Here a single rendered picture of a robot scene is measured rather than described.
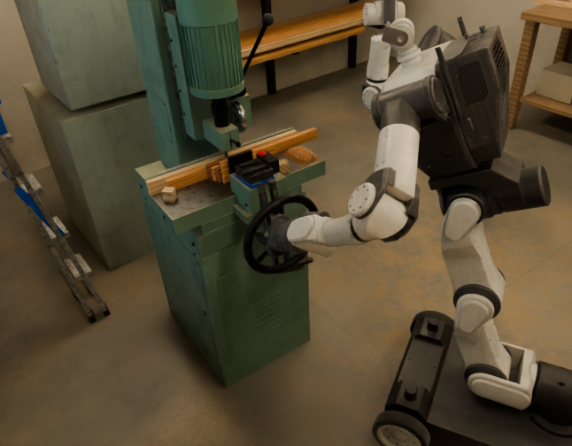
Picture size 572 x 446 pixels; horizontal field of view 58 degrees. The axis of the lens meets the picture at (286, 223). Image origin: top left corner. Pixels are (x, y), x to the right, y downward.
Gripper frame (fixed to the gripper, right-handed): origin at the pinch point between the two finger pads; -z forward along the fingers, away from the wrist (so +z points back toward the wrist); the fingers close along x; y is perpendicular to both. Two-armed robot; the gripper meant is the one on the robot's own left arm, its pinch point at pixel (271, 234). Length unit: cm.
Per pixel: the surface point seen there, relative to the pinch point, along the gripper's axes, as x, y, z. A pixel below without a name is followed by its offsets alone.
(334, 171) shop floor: 67, -115, -164
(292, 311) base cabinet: -25, -43, -54
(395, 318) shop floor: -19, -99, -55
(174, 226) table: -2.8, 22.6, -22.8
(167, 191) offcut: 7.8, 25.9, -28.4
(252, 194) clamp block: 11.9, 4.0, -11.1
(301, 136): 42, -20, -34
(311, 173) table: 27.0, -21.4, -23.3
